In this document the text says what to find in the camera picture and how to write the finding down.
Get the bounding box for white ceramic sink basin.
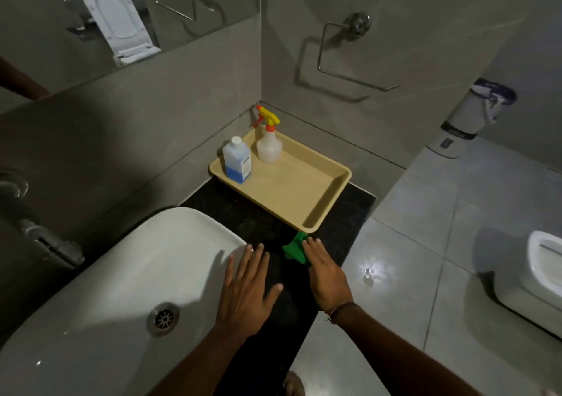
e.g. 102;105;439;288
0;207;253;396

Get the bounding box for clear spray bottle yellow trigger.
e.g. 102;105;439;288
253;104;284;165

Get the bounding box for white bottle with blue liquid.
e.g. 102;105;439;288
222;136;253;185

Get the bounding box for wall mirror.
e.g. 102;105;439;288
0;0;262;116

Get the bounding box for chrome wall faucet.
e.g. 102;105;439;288
0;170;85;270

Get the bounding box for person's left forearm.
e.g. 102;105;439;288
147;326;261;396

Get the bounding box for chrome towel ring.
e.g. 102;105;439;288
316;11;400;93

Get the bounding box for person's foot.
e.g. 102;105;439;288
283;370;306;396

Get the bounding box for beige plastic tray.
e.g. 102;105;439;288
209;127;353;234

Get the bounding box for brown wrist bracelet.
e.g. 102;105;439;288
327;301;357;324

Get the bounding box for chrome sink drain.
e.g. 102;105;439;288
146;302;180;338

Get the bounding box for person's right hand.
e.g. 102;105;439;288
302;237;354;315

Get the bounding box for person's right forearm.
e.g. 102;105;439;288
329;303;484;396

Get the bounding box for person's left hand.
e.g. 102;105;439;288
215;243;284;340

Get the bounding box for white cylinder with blue top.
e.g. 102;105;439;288
427;78;518;160

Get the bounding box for white toilet bowl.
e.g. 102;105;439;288
494;230;562;339

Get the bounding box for green cleaning cloth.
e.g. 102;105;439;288
282;231;311;266

